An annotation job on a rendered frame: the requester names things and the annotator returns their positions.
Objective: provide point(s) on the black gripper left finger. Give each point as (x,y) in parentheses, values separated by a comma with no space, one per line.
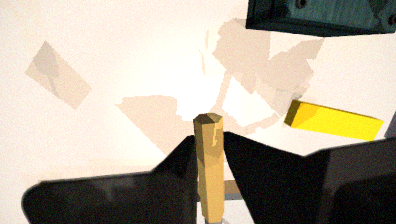
(166,194)

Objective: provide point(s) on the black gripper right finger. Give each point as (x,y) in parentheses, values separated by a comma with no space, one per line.
(281,187)

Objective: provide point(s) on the yellow-handled awl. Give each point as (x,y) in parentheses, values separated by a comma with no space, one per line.
(208,133)

